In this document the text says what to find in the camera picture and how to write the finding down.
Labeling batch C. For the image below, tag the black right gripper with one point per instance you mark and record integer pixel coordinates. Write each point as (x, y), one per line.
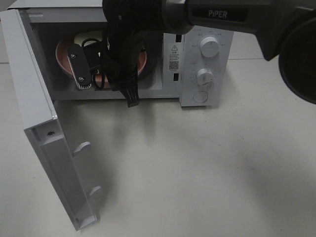
(119, 57)

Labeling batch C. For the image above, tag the round white door button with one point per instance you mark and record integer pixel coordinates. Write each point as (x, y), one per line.
(200, 97)

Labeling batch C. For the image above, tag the sandwich with lettuce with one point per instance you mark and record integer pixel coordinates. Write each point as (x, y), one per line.
(94, 35)

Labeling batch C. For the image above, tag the pink round plate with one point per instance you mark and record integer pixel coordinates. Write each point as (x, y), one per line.
(92, 53)

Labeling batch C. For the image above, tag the white microwave door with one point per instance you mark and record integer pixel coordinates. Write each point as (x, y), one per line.
(65, 166)

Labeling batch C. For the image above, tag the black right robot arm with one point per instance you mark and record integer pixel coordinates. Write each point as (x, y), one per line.
(297, 57)

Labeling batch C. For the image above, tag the glass microwave turntable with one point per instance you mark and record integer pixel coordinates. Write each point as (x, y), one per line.
(152, 59)

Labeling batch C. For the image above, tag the white microwave oven body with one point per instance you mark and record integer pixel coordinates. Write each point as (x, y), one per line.
(179, 57)

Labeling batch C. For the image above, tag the white lower microwave knob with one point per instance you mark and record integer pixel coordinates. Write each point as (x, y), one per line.
(204, 77)

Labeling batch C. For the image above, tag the white microwave knob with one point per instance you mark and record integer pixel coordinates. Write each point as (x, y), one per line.
(209, 47)
(204, 77)

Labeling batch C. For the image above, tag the white upper microwave knob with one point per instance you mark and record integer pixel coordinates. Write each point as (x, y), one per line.
(209, 47)

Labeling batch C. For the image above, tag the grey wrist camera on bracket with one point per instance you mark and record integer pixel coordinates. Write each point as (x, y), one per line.
(80, 67)

